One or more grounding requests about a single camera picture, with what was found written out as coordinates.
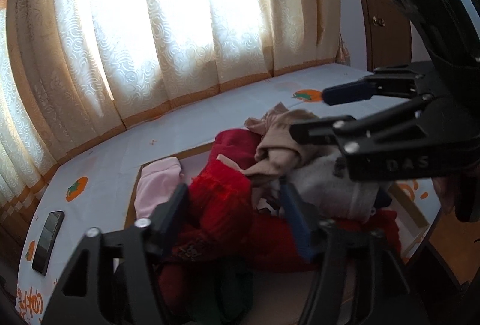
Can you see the shallow cardboard box tray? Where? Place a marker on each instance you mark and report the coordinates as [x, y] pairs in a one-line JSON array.
[[411, 221]]

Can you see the light pink underwear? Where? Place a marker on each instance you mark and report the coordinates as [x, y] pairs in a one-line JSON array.
[[157, 184]]

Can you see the brown wooden door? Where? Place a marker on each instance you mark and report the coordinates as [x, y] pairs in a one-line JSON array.
[[388, 34]]

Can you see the tan beige garment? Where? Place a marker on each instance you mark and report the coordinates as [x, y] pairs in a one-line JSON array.
[[278, 153]]

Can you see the bright red underwear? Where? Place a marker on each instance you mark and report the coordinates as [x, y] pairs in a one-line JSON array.
[[277, 243]]

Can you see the white persimmon print tablecloth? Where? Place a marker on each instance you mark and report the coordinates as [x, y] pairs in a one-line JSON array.
[[94, 189]]

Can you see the small red garment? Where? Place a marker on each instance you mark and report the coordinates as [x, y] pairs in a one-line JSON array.
[[220, 200]]

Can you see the person right hand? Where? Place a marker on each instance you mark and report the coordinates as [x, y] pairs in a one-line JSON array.
[[444, 189]]

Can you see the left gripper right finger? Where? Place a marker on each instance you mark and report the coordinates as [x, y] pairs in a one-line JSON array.
[[381, 293]]

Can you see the red grey underwear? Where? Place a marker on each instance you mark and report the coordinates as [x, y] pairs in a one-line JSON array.
[[238, 145]]

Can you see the black smartphone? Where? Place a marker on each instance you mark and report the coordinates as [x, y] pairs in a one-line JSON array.
[[46, 242]]

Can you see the orange cream patterned curtain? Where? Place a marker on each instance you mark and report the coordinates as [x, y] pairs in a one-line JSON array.
[[76, 72]]

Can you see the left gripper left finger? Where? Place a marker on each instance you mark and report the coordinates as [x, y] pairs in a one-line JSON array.
[[113, 277]]

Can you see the dusty pink dotted underwear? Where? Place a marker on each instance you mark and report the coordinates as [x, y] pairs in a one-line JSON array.
[[261, 126]]

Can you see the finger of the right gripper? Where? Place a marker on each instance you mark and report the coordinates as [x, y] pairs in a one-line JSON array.
[[401, 143], [401, 81]]

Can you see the grey garment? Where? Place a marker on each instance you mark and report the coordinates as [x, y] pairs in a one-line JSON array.
[[325, 183]]

